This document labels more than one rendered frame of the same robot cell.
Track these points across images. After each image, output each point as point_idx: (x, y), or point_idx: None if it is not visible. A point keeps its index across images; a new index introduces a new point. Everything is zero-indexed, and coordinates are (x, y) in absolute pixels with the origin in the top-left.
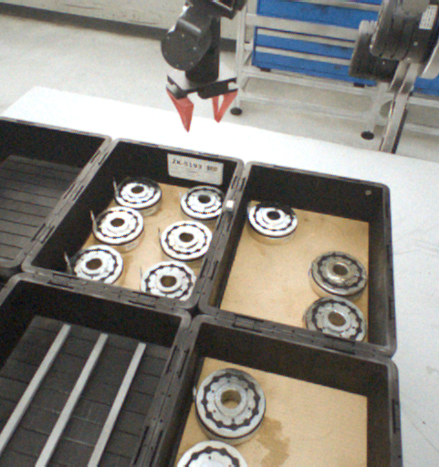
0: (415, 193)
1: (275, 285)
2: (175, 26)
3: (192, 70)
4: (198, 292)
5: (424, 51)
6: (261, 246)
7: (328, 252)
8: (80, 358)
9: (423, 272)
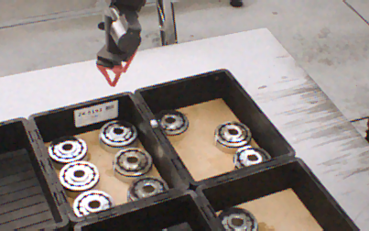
0: (220, 65)
1: (202, 160)
2: (127, 30)
3: (117, 48)
4: (184, 178)
5: None
6: (175, 143)
7: (218, 126)
8: None
9: None
